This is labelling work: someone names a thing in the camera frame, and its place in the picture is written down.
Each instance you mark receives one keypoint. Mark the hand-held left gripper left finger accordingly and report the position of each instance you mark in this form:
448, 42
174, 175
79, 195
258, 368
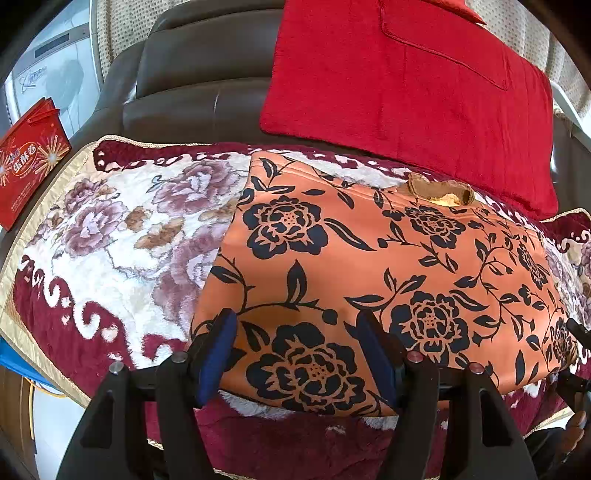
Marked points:
214, 355

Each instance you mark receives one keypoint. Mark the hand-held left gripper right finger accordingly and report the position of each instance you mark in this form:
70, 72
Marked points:
378, 360

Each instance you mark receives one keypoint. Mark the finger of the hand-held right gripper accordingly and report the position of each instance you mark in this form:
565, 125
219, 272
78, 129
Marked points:
581, 334

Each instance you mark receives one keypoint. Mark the orange floral shirt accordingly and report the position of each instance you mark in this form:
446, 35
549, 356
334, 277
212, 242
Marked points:
369, 249

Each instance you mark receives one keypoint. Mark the person's right hand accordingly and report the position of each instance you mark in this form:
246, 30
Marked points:
579, 431

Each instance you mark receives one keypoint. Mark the floral plush sofa cover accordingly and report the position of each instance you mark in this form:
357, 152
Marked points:
115, 240

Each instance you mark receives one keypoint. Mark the blue plastic box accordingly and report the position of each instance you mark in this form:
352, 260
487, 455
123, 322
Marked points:
18, 364

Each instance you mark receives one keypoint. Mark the red gift bag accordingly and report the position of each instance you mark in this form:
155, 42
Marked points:
27, 166

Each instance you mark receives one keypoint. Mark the red folded towel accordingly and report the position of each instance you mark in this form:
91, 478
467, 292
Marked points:
392, 92

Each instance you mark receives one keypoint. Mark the brown leather sofa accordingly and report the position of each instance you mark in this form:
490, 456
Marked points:
194, 83

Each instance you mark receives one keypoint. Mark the white appliance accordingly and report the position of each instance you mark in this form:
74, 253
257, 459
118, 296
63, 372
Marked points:
55, 60

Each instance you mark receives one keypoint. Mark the dotted beige curtain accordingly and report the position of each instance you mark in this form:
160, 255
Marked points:
120, 27

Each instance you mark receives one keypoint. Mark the red satin cloth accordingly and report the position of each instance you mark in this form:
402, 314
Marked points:
457, 8

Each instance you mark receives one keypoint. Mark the white metal frame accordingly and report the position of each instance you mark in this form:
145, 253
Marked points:
570, 108

